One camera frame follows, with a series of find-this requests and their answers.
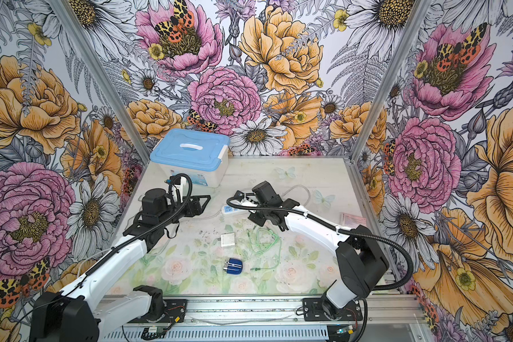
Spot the aluminium corner post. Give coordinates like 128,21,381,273
50,1,150,165
351,0,432,162

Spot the blue lid storage box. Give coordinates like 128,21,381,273
150,128,229,188

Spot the white charger adapter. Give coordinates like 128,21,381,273
220,233,235,247

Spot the aluminium left corner post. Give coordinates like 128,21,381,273
50,1,150,165

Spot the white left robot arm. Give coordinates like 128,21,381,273
28,188,211,341

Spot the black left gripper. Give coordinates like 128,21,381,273
159,196,211,227

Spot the green charging cable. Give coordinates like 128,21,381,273
244,225,283,273

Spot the white power strip cable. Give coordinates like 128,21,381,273
277,184,312,207

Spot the aluminium front rail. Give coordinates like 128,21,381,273
128,293,425,326

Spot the pink packet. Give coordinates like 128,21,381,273
341,212,367,228

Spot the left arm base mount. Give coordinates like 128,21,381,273
129,299,188,323

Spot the blue electric shaver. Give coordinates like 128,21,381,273
223,258,243,275

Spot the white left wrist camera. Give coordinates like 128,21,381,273
168,176,188,202

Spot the aluminium right corner post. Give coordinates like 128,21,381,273
351,0,432,162

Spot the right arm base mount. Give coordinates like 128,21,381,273
302,297,363,322

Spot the white power strip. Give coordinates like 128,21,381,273
221,200,257,216

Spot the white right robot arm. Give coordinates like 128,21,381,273
240,181,389,320

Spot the floral table mat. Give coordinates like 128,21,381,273
108,216,339,296

